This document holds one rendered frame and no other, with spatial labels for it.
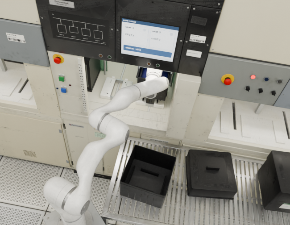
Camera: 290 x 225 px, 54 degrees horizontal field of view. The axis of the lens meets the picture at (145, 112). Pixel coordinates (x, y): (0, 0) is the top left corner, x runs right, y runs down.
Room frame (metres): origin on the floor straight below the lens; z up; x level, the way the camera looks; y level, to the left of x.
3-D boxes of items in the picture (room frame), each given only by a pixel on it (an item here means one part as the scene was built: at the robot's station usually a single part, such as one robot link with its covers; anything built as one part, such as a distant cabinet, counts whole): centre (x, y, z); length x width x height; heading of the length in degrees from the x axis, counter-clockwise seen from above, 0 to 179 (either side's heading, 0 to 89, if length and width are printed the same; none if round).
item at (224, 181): (0.96, -0.47, 0.83); 0.29 x 0.29 x 0.13; 3
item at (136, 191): (0.87, -0.07, 0.85); 0.28 x 0.28 x 0.17; 78
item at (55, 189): (0.57, 0.34, 1.07); 0.19 x 0.12 x 0.24; 65
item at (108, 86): (1.55, 0.24, 0.89); 0.22 x 0.21 x 0.04; 176
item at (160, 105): (1.53, -0.03, 0.89); 0.22 x 0.21 x 0.04; 176
